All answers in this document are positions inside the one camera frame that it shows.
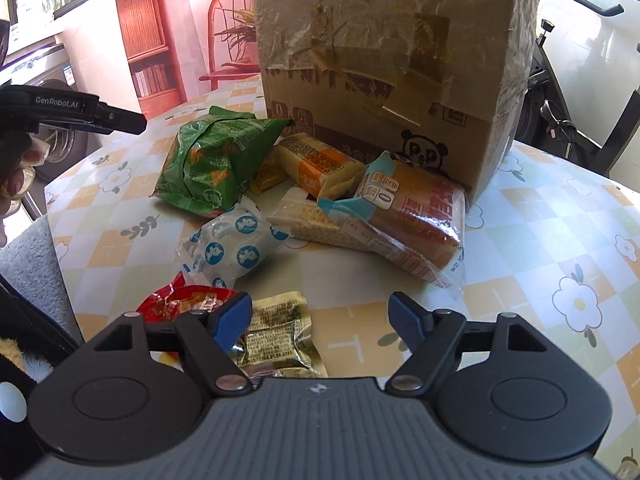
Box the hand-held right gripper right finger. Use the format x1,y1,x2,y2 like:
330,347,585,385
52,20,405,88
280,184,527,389
385,291,549,396

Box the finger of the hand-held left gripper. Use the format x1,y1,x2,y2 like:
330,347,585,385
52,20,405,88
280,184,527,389
95,101,148,135

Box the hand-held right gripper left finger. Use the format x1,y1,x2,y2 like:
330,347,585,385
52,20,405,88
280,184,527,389
92,291,254,397

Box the gold foil snack packet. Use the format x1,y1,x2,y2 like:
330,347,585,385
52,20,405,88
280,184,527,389
231,291,330,380

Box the red snack packet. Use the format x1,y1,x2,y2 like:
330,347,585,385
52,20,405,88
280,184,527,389
136,271,241,324

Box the white blue-dotted snack packet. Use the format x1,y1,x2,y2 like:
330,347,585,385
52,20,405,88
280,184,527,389
177,199,292,289

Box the green snack packet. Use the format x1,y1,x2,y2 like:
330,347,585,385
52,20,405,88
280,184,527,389
151,105,296,220

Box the blue orange bread packet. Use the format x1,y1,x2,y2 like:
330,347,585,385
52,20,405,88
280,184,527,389
316,150,469,290

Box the clear cracker packet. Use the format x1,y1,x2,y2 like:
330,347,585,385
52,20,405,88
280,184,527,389
267,186,401,262

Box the small yellow snack packet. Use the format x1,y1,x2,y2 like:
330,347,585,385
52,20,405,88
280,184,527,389
248,147,289,195

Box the yellow orange cake packet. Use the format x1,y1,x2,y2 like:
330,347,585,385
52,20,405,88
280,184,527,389
274,133,368,200

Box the taped cardboard box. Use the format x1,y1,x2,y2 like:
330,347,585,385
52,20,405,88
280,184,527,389
251,0,540,210

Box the person's left hand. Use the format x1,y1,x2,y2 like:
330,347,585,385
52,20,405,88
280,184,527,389
0,129,52,223

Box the grey washing machine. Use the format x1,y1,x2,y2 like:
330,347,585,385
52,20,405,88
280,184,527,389
0,42,104,182

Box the floral checked tablecloth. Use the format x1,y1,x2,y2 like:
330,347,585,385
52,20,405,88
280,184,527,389
44,80,640,480

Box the grey fuzzy cloth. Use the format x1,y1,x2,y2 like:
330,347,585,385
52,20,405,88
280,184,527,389
0,217,84,347

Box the black yellow plush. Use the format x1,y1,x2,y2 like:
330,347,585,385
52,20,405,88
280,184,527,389
0,335,57,427

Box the black exercise bike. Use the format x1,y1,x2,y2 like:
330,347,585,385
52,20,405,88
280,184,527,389
515,0,640,179

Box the wall poster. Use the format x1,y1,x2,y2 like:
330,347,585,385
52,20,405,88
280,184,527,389
55,0,261,117

